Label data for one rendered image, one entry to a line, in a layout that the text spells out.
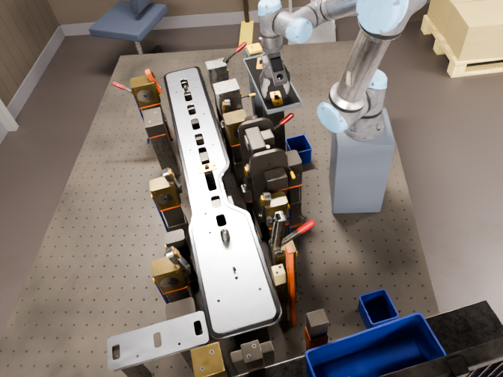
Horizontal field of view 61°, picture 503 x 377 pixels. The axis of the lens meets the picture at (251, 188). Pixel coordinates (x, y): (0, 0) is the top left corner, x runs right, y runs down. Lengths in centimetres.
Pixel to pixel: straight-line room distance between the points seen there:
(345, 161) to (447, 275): 120
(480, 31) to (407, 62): 61
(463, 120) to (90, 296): 277
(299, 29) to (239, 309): 86
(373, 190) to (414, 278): 37
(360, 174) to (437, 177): 141
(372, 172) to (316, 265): 42
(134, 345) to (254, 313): 36
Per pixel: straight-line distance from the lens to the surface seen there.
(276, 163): 145
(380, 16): 111
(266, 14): 146
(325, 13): 145
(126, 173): 218
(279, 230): 123
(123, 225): 198
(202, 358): 121
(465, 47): 377
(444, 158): 317
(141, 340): 134
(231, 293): 134
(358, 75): 127
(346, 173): 166
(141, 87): 206
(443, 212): 286
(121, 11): 400
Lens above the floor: 218
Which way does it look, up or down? 49 degrees down
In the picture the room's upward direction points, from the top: 9 degrees counter-clockwise
